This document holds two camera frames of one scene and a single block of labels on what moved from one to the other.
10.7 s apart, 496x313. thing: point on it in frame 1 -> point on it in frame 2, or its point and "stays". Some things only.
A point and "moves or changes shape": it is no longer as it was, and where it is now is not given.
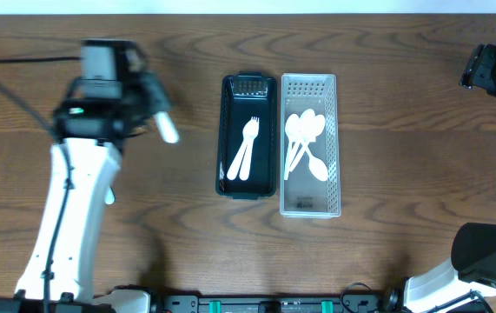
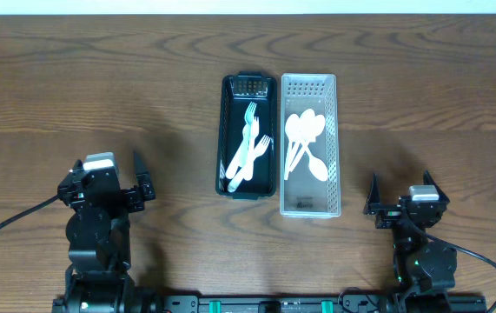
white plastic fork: x=167 y=129 -> x=250 y=116
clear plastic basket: x=303 y=196 stays
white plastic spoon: x=316 y=166 stays
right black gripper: x=472 y=66 -> x=404 y=213
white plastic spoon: x=237 y=163 stays
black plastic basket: x=244 y=96 stays
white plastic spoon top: x=292 y=128 stays
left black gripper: x=151 y=93 -> x=111 y=191
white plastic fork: x=109 y=196 moves or changes shape
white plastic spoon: x=307 y=126 stays
